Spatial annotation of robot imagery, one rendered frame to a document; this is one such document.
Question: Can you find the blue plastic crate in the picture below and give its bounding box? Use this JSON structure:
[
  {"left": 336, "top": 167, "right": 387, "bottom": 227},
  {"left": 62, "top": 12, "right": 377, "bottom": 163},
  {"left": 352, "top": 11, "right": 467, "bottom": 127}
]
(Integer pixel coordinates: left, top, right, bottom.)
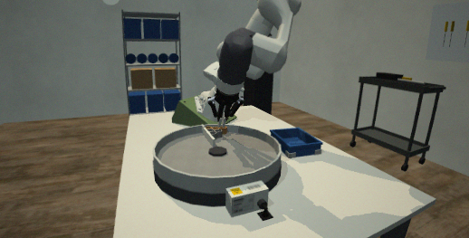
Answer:
[{"left": 270, "top": 128, "right": 323, "bottom": 158}]

